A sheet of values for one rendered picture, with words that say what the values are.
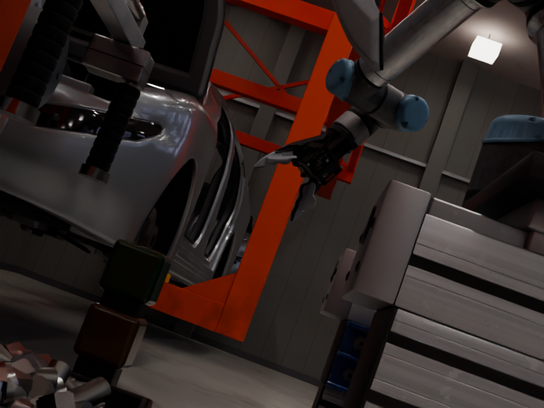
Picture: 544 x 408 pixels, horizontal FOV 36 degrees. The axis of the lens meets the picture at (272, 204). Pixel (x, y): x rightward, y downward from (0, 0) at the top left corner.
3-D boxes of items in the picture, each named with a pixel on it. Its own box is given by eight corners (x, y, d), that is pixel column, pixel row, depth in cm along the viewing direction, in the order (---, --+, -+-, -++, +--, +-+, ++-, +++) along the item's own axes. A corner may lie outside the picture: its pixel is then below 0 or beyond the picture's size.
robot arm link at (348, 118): (339, 110, 182) (358, 139, 185) (324, 122, 181) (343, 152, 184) (357, 111, 176) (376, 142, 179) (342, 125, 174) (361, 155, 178)
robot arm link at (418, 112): (383, 116, 164) (353, 113, 174) (422, 140, 170) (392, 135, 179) (398, 80, 165) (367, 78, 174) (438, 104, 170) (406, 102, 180)
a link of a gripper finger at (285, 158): (263, 155, 168) (303, 152, 172) (251, 152, 173) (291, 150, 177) (263, 170, 169) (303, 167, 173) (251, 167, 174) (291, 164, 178)
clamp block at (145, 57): (88, 73, 126) (101, 41, 127) (143, 92, 125) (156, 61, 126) (79, 61, 121) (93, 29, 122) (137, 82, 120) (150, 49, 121)
